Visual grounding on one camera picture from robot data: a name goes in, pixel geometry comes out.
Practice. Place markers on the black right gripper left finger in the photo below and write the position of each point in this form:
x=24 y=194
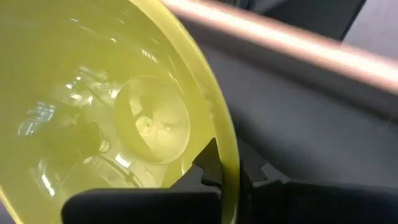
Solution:
x=140 y=207

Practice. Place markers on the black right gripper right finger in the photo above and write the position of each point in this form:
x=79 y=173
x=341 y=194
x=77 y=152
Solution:
x=326 y=203

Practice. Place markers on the lime green plastic bowl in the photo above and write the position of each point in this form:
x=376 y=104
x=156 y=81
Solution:
x=93 y=62

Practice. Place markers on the black table mat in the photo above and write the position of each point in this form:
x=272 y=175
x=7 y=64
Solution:
x=295 y=124

